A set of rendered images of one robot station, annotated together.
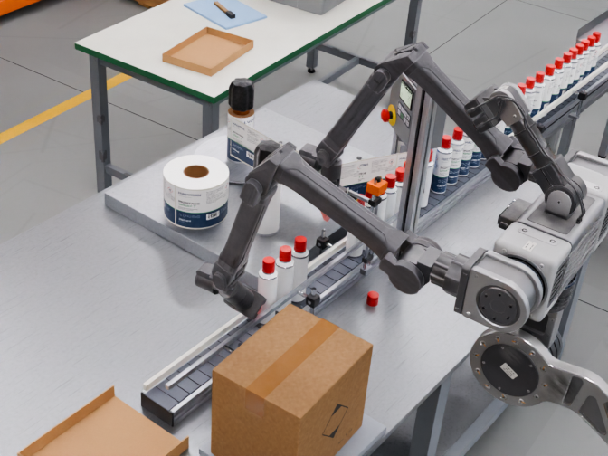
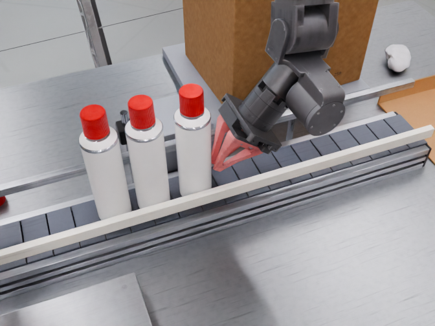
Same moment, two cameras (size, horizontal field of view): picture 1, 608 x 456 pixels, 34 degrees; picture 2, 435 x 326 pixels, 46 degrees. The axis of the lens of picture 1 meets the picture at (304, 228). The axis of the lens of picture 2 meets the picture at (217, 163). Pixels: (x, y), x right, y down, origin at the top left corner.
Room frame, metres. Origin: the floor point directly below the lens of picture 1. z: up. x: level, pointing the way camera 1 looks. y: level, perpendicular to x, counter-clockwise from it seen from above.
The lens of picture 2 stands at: (2.52, 0.41, 1.51)
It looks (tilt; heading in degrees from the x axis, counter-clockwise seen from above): 46 degrees down; 214
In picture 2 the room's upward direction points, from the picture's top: straight up
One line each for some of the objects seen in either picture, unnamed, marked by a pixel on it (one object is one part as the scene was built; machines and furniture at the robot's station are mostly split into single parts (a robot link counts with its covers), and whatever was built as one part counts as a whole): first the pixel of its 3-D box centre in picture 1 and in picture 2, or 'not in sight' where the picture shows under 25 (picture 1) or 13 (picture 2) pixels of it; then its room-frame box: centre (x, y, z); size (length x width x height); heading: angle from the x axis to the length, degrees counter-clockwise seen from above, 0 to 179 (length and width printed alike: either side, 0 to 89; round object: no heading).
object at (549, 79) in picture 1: (545, 90); not in sight; (3.42, -0.86, 0.98); 0.05 x 0.05 x 0.20
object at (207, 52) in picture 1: (208, 50); not in sight; (3.87, 0.46, 0.82); 0.34 x 0.24 x 0.04; 155
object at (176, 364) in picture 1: (282, 287); (128, 218); (2.20, 0.05, 0.91); 1.07 x 0.01 x 0.02; 145
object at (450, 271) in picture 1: (455, 274); not in sight; (1.60, -0.31, 1.45); 0.09 x 0.08 x 0.12; 149
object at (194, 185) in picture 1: (195, 191); not in sight; (2.58, 0.34, 0.95); 0.20 x 0.20 x 0.14
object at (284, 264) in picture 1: (283, 279); (147, 157); (2.14, 0.04, 0.98); 0.05 x 0.05 x 0.20
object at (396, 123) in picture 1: (417, 104); not in sight; (2.45, -0.28, 1.38); 0.17 x 0.10 x 0.19; 20
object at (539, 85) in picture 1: (535, 98); not in sight; (3.35, -0.82, 0.98); 0.05 x 0.05 x 0.20
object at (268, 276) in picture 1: (267, 289); (193, 145); (2.09, 0.08, 0.98); 0.05 x 0.05 x 0.20
